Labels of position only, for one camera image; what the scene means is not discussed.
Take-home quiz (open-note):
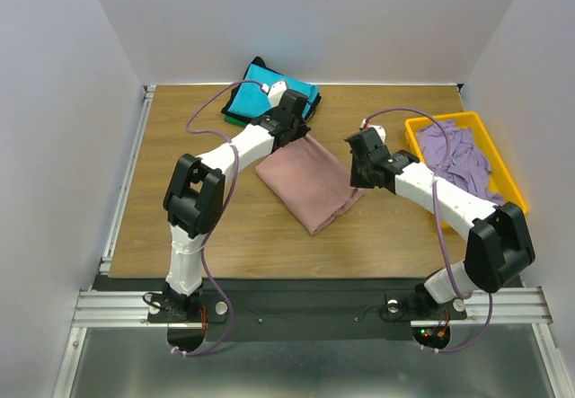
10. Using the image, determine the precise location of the pink t shirt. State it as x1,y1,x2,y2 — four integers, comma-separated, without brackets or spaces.
255,135,364,235

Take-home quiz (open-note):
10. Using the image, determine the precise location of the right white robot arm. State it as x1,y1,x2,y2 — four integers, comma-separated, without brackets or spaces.
346,127,535,317

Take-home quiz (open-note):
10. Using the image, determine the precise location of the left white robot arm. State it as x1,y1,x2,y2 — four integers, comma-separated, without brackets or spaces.
162,82,309,322

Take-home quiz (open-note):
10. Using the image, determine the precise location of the folded cyan t shirt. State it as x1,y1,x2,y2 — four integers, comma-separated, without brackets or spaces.
226,63,321,123

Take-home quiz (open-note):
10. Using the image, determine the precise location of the folded green t shirt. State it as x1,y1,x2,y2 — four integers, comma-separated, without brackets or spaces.
224,115,247,128

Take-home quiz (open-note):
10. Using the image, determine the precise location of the folded black t shirt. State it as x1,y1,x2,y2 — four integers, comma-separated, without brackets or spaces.
219,55,323,132

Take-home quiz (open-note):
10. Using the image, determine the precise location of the purple t shirt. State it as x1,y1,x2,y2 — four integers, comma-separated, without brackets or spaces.
415,119,505,205

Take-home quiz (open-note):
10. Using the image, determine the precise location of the yellow plastic tray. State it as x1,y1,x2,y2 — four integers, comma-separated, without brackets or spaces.
404,111,529,214

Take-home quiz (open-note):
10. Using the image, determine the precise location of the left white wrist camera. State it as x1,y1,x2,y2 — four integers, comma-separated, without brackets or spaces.
260,80,288,108

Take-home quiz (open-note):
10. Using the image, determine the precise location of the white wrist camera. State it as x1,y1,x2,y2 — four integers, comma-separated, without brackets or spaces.
260,80,288,108
359,119,386,143

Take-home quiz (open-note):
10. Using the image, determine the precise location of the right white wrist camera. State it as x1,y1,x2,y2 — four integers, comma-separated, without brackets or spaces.
359,119,386,143

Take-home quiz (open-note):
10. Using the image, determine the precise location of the left aluminium rail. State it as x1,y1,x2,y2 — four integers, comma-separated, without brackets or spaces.
99,84,157,278

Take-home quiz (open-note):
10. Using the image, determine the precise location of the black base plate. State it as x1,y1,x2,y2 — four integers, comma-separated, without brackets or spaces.
147,276,468,345

